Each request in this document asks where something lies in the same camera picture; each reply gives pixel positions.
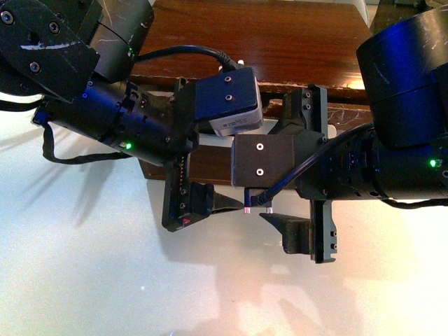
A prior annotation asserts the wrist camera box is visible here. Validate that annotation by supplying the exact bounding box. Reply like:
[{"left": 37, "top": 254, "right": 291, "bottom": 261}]
[
  {"left": 231, "top": 134, "right": 295, "bottom": 188},
  {"left": 195, "top": 67, "right": 263, "bottom": 137}
]

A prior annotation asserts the left arm sleeved cable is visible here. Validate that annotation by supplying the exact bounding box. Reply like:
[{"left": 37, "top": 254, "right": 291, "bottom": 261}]
[{"left": 0, "top": 99, "right": 132, "bottom": 165}]

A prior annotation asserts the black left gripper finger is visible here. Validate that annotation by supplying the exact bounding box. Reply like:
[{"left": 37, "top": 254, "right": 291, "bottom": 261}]
[{"left": 260, "top": 213, "right": 312, "bottom": 254}]

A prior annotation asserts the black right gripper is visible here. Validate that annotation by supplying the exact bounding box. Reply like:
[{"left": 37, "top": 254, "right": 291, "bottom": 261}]
[{"left": 271, "top": 85, "right": 337, "bottom": 263}]

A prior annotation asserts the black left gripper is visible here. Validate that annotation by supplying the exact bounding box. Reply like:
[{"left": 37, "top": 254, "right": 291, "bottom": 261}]
[{"left": 161, "top": 77, "right": 246, "bottom": 232}]

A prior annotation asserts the right arm sleeved cable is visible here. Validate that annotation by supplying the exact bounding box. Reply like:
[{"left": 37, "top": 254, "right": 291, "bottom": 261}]
[{"left": 381, "top": 197, "right": 448, "bottom": 210}]

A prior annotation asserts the arm sleeved cable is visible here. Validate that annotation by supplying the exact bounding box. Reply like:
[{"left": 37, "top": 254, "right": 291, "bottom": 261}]
[
  {"left": 0, "top": 99, "right": 132, "bottom": 165},
  {"left": 381, "top": 197, "right": 448, "bottom": 210}
]

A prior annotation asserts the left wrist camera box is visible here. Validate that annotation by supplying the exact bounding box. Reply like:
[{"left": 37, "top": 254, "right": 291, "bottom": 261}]
[{"left": 195, "top": 67, "right": 263, "bottom": 137}]

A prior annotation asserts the camera black cable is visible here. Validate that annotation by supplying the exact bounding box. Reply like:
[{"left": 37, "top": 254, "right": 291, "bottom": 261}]
[
  {"left": 132, "top": 44, "right": 242, "bottom": 74},
  {"left": 244, "top": 122, "right": 375, "bottom": 208}
]

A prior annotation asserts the left camera black cable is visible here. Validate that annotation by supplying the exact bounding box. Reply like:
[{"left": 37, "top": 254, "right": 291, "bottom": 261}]
[{"left": 132, "top": 44, "right": 242, "bottom": 74}]

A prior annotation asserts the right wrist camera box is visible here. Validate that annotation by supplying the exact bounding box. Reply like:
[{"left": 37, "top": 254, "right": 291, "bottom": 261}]
[{"left": 231, "top": 134, "right": 295, "bottom": 188}]

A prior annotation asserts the dark wooden drawer cabinet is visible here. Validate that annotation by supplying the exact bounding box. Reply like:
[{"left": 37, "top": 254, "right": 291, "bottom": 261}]
[{"left": 131, "top": 0, "right": 374, "bottom": 186}]

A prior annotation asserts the right camera black cable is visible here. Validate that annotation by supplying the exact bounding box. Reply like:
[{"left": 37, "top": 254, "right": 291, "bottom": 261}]
[{"left": 244, "top": 122, "right": 375, "bottom": 208}]

